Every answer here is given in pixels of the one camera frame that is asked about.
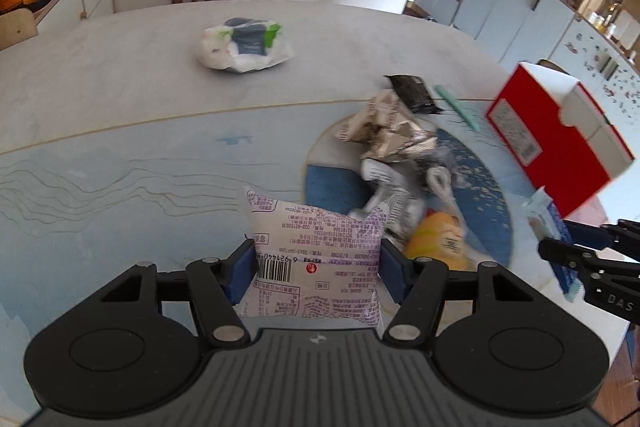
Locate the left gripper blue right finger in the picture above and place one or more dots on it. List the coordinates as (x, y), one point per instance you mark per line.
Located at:
(417, 286)

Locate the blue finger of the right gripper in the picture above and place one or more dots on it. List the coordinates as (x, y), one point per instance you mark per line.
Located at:
(624, 235)
(575, 251)

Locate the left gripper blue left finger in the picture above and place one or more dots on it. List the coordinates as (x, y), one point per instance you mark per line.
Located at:
(216, 287)

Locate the blue tissue pack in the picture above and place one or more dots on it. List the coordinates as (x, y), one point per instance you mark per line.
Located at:
(546, 222)

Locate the yellow capybara toy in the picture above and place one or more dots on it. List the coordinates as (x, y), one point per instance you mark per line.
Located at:
(440, 236)

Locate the white printed foil pouch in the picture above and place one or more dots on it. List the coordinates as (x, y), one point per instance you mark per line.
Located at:
(403, 199)

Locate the pink white snack packet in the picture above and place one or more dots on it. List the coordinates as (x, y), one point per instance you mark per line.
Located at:
(313, 263)

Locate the clear bag dark contents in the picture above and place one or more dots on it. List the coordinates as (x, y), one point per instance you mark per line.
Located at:
(440, 155)

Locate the gold foil snack bag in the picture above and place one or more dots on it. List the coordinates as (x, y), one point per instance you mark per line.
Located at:
(388, 130)

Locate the mint green pen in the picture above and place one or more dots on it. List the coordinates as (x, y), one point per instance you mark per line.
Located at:
(458, 107)

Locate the black snack packet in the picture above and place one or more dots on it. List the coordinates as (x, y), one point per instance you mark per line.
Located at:
(413, 93)

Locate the white green plastic bag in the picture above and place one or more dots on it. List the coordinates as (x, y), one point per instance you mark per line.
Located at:
(243, 45)

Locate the red white cardboard box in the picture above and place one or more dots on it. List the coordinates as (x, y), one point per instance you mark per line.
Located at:
(559, 135)

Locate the blue round pattern table mat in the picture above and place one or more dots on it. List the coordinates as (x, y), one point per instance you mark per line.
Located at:
(77, 212)

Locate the small wooden chair back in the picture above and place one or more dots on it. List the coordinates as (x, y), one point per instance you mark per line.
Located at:
(17, 26)

